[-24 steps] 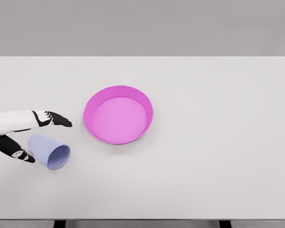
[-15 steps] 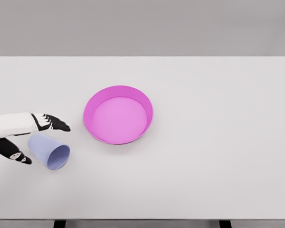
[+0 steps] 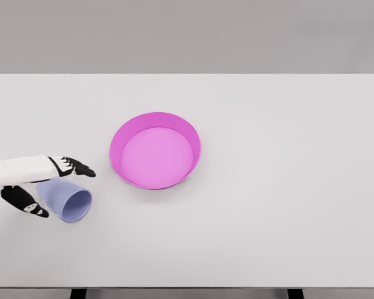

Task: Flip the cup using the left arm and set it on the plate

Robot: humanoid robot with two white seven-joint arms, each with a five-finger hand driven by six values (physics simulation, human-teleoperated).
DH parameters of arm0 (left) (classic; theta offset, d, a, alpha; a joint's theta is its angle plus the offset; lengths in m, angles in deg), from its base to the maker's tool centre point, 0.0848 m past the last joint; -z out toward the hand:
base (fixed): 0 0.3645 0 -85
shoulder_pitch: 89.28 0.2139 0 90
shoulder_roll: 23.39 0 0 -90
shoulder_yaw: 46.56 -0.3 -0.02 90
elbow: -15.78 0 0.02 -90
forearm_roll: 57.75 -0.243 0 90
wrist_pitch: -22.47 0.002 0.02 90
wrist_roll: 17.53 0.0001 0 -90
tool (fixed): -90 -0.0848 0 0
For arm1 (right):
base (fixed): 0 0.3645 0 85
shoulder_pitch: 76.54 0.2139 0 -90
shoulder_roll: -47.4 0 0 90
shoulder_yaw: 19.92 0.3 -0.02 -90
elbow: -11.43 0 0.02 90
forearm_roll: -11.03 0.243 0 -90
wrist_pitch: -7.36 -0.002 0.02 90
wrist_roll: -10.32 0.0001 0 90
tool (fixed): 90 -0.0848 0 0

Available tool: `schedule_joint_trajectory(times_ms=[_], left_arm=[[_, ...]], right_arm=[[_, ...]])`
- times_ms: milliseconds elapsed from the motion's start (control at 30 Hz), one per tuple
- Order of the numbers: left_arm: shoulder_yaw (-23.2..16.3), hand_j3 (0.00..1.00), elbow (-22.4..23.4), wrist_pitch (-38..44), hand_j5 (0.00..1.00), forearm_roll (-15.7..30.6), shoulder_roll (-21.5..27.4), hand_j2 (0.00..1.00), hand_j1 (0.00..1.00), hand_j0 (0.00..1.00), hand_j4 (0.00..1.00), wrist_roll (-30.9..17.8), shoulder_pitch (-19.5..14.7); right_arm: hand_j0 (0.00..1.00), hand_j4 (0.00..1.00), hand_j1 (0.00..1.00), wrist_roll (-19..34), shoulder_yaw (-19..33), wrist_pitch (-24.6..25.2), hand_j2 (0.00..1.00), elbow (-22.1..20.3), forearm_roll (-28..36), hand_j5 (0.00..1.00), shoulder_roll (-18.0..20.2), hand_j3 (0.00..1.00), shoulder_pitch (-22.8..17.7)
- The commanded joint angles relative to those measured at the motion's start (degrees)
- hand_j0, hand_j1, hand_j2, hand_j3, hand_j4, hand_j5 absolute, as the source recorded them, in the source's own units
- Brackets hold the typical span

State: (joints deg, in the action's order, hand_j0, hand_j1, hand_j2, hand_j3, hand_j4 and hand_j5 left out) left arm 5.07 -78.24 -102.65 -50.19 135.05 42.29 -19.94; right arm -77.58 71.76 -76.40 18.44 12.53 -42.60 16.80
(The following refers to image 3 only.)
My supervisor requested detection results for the pink round plate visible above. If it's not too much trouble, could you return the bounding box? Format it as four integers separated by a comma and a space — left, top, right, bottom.
109, 111, 203, 191

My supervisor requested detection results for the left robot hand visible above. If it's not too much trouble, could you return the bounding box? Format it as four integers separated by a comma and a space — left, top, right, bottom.
0, 154, 97, 219

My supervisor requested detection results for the lavender blue cup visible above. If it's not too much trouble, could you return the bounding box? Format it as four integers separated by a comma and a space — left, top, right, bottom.
36, 178, 93, 224

